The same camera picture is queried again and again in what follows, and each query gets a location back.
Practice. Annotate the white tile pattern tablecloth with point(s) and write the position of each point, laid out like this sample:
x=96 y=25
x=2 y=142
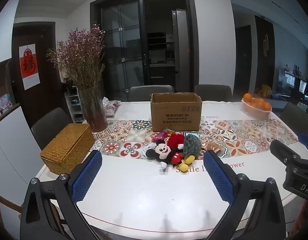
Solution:
x=144 y=192

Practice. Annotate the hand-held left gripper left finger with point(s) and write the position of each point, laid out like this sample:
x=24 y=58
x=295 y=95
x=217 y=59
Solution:
x=86 y=177

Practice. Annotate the glass vase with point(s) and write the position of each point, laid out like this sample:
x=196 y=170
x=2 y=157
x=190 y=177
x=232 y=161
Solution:
x=94 y=112

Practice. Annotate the green knitted pouch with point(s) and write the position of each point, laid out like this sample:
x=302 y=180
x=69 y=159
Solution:
x=192 y=146

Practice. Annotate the red fluffy pompom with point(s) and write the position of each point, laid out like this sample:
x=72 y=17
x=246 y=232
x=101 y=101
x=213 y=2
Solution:
x=176 y=141

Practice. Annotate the white storage rack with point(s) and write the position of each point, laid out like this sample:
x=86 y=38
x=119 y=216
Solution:
x=74 y=107

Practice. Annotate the dried purple flower bunch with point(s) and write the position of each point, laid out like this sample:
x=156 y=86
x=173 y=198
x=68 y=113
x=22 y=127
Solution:
x=79 y=57

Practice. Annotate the white plastic fruit basket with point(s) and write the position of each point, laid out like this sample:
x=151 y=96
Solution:
x=255 y=113

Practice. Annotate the yellow blue striped cloth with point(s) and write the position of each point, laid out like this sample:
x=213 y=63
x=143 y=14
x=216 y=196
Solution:
x=168 y=130

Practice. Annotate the red pink candy packet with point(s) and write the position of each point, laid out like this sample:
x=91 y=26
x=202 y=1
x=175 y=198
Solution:
x=159 y=136

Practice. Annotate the mouse plush toy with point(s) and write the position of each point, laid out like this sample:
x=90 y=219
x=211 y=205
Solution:
x=166 y=153

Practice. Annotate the grey dining chair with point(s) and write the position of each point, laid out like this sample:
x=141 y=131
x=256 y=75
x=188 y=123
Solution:
x=150 y=93
x=50 y=125
x=294 y=117
x=212 y=92

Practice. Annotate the floral fabric tissue pouch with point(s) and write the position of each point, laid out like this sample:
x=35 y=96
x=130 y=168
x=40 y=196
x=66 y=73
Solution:
x=112 y=107

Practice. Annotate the yellow bag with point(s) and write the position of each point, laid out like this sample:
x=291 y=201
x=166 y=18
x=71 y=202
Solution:
x=266 y=91

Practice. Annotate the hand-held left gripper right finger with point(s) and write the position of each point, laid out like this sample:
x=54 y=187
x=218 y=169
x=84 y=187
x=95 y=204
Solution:
x=221 y=177

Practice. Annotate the small computer monitor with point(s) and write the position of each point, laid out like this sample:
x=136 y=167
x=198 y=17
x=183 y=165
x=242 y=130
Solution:
x=303 y=86

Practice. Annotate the woven wicker basket with lid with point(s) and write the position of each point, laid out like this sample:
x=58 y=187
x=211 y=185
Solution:
x=66 y=147

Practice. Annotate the black framed sliding glass door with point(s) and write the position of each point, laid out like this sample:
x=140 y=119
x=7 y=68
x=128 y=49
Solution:
x=124 y=42

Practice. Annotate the white cabinet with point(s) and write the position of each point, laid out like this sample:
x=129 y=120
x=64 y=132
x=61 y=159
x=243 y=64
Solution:
x=11 y=155

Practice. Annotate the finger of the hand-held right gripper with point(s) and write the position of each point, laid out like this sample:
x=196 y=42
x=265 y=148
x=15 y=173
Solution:
x=281 y=150
x=306 y=140

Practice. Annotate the red foil snack packet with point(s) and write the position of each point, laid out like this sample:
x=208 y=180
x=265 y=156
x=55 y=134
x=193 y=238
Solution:
x=212 y=149

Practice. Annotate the silver refrigerator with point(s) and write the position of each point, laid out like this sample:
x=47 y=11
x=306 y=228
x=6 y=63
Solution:
x=181 y=47

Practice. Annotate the brown cardboard box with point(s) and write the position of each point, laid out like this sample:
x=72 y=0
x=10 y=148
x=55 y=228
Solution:
x=176 y=115

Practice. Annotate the red print wall calendar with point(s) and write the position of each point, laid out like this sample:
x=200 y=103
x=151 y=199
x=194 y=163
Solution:
x=29 y=67

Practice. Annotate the dark interior door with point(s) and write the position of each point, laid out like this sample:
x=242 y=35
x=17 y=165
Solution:
x=243 y=60

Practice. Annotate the dark wooden door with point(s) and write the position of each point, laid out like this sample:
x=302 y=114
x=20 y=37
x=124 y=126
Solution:
x=47 y=92

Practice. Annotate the pile of oranges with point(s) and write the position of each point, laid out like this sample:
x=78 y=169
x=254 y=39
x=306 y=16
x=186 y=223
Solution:
x=259 y=102

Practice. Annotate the large computer monitor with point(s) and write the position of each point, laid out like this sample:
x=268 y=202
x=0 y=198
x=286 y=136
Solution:
x=287 y=81

